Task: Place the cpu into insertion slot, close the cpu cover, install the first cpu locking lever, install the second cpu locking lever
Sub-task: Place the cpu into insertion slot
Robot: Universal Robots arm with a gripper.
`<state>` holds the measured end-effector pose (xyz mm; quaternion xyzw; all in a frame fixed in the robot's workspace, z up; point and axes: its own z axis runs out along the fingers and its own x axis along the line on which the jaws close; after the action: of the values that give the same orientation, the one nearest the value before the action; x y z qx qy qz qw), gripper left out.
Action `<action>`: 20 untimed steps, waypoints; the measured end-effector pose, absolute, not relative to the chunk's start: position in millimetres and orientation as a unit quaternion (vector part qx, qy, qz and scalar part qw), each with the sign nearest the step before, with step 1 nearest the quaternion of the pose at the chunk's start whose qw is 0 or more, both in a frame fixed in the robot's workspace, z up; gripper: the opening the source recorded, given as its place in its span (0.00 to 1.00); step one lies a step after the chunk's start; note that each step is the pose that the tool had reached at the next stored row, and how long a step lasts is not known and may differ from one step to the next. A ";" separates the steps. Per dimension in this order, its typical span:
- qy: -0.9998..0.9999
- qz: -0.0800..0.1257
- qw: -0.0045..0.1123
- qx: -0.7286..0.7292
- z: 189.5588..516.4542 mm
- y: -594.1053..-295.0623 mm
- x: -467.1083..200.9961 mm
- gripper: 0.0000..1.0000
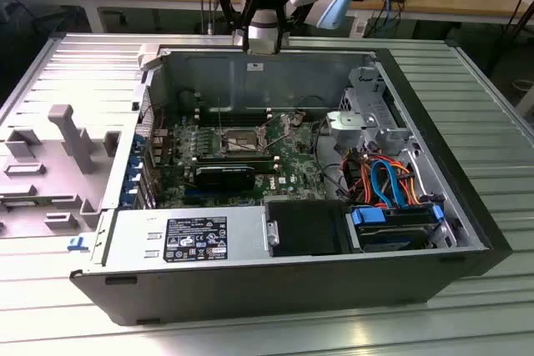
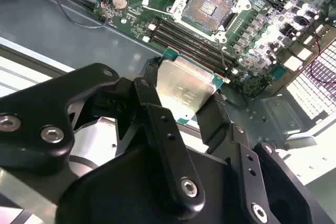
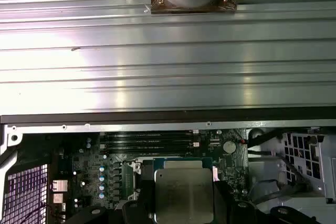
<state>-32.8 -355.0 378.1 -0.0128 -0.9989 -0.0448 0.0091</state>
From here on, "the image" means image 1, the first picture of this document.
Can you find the black PC case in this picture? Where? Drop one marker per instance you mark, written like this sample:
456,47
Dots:
250,293

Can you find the silver power supply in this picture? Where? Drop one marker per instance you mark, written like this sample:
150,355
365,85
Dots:
133,231

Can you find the white case sticker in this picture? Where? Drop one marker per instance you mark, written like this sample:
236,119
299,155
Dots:
254,66

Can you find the black power supply label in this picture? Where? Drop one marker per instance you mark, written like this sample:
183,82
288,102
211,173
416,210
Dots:
196,239

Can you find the green RAM stick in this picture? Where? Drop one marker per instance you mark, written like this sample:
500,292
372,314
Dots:
21,204

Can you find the silver hard disk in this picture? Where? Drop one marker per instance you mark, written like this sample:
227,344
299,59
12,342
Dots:
392,239

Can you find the black bay cover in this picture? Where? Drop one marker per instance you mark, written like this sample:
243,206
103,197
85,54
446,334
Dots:
308,227

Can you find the blue disk carrier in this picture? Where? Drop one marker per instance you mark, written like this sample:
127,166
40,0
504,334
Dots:
367,217

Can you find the black graphics card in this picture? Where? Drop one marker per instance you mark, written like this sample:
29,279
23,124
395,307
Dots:
225,179

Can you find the metal drive cage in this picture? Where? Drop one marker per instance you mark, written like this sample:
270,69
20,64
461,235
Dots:
375,97

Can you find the silver bay latch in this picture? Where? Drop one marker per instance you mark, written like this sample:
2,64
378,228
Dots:
273,233

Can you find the white bin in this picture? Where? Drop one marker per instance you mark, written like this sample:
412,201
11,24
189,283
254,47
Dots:
527,101

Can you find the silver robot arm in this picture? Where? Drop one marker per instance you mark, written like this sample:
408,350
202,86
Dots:
329,6

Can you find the green motherboard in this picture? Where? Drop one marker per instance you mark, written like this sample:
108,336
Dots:
292,164

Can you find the metal locking lever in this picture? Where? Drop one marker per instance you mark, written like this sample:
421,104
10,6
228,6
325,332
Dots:
220,120
278,140

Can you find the round silver bracket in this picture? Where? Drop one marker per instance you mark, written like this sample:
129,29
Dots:
346,122

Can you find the grey parts rack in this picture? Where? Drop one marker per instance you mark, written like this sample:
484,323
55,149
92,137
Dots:
54,172

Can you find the blue expansion slot retainer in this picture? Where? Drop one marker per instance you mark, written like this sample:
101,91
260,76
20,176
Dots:
134,170

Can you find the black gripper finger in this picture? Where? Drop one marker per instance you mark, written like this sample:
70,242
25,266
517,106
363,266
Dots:
233,6
283,14

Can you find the CPU socket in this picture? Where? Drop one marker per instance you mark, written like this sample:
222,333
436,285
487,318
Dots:
238,143

